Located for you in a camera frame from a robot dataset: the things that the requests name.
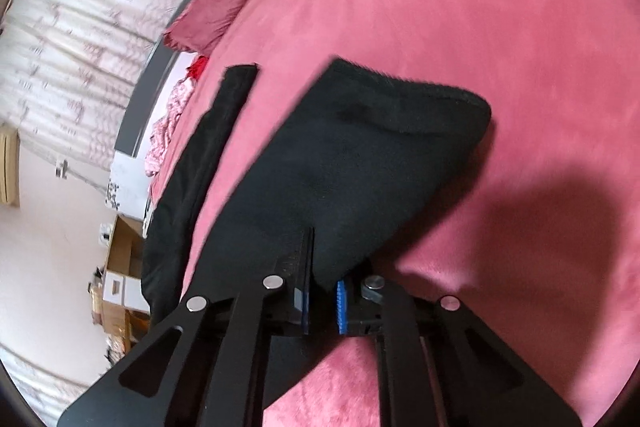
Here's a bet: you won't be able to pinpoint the red small cloth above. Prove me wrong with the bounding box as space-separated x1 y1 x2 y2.
186 55 208 82

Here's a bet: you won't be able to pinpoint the pink bed blanket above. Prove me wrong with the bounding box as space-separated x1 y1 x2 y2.
155 0 639 426

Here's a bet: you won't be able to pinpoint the white drawer cabinet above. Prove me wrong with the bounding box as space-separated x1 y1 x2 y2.
102 271 150 314

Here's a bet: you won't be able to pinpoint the dark red ruffled pillow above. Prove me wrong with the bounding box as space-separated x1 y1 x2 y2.
163 0 248 56

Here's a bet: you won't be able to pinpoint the black pants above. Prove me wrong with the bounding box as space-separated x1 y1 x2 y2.
141 56 494 413

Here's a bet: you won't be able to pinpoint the white floral nightstand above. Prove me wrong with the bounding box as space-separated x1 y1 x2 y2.
105 150 153 239

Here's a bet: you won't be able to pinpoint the pink floral crumpled cloth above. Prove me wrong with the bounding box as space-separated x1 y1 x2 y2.
144 77 195 176

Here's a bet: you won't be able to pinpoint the pink patterned window curtain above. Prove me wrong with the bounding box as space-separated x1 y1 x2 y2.
1 0 182 170

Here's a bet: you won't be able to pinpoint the grey bed headboard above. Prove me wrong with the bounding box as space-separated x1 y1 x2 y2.
115 0 191 157

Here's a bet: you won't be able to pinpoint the wooden desk with shelves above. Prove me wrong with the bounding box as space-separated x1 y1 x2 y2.
88 215 150 365

